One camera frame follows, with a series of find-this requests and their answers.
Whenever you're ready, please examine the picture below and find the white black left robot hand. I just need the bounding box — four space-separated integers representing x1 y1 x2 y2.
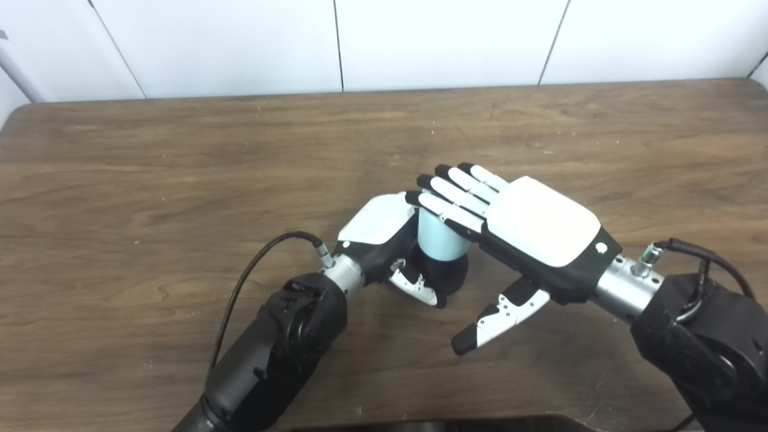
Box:
332 192 448 308

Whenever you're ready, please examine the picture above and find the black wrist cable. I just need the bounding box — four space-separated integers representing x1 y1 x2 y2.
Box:
209 231 335 370
639 238 755 325

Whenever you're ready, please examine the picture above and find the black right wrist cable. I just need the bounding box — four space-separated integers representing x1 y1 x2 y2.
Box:
639 238 755 325

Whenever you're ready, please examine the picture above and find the black funnel-shaped nozzle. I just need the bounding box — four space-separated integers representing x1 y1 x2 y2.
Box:
414 252 470 298

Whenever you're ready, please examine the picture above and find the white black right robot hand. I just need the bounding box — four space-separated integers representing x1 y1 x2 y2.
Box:
406 162 623 356

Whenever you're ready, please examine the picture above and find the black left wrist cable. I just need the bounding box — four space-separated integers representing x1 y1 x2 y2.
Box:
209 231 335 370

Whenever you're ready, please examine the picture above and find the black robot torso edge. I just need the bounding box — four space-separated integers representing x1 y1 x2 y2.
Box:
288 414 595 432

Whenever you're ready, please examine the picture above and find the light-blue short hose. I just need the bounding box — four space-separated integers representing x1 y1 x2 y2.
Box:
418 207 472 262

